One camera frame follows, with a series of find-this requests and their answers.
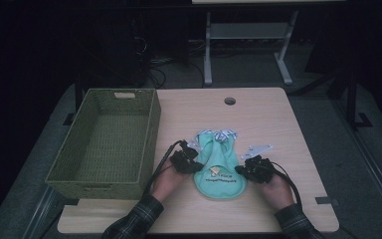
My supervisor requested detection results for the mint green pet garment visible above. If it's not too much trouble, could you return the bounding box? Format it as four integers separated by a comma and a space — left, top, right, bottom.
187, 128, 249, 200

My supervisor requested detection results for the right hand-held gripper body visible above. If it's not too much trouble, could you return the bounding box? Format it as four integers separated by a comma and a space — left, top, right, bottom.
240, 143, 276, 184

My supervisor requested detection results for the grey tape strip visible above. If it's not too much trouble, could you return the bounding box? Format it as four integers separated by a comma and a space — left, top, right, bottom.
314, 196, 340, 207

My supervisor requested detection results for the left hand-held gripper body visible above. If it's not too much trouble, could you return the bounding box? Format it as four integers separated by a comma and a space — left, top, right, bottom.
168, 138, 201, 175

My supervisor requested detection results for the green woven basket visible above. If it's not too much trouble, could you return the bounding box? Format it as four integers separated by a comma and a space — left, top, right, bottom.
45, 88, 162, 201

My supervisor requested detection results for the person's left hand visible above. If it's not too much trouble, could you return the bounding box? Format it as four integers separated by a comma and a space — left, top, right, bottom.
149, 158, 189, 204

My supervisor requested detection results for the grey metal table frame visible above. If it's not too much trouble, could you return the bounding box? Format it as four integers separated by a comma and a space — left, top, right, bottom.
202, 9, 300, 88

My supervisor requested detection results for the bundle of floor cables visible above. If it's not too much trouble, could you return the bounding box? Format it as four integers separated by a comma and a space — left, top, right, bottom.
145, 56, 206, 90

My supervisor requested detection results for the person's right hand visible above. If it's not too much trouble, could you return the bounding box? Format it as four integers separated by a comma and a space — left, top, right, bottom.
259, 172, 296, 212

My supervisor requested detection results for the dark metal stand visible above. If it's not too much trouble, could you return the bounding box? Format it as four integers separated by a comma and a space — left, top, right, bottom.
291, 63, 374, 131

